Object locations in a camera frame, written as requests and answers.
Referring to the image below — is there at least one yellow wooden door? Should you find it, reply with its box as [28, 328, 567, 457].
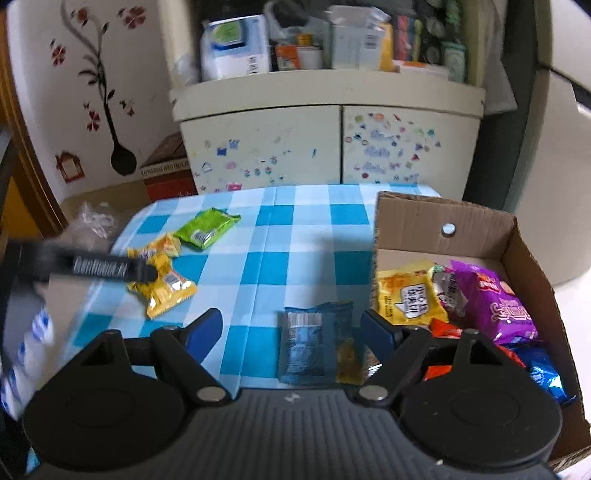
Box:
[1, 10, 68, 239]

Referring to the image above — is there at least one blue checkered tablecloth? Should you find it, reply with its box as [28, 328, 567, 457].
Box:
[27, 183, 442, 471]

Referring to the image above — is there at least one white blue carton box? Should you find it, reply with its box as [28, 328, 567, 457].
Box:
[200, 15, 271, 81]

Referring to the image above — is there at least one yellow snack bag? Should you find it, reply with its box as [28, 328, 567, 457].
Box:
[377, 260, 449, 327]

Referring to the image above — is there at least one red brown gift box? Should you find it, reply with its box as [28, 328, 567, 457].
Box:
[140, 132, 197, 202]

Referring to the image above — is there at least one cream cabinet with stickers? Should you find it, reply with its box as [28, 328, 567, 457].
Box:
[158, 1, 485, 199]

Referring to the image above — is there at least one black vase wall decal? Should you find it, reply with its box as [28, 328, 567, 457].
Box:
[59, 1, 137, 177]

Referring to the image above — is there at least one red snack bag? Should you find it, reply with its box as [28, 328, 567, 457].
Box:
[421, 317, 528, 381]

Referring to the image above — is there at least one brown cardboard box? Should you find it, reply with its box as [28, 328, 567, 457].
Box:
[373, 191, 590, 472]

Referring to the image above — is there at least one purple snack bag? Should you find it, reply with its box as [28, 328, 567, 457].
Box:
[451, 260, 538, 345]

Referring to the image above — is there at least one white medicine box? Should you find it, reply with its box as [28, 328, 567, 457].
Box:
[328, 5, 391, 71]

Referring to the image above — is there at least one blue snack packet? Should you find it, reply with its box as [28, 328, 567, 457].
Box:
[277, 301, 363, 386]

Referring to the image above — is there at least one red wall socket frame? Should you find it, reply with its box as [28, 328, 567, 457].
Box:
[55, 151, 85, 183]

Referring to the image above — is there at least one clear plastic bag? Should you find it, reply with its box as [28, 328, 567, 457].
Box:
[69, 202, 118, 241]

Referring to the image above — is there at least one green snack packet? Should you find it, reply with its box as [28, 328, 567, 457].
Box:
[174, 208, 242, 250]

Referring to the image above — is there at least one yellow waffle snack packet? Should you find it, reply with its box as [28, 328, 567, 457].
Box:
[127, 252, 197, 320]

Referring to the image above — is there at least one shiny blue snack bag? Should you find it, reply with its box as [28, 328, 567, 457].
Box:
[509, 343, 571, 405]

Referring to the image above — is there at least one green glass bottle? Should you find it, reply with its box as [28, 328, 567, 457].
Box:
[442, 0, 467, 83]

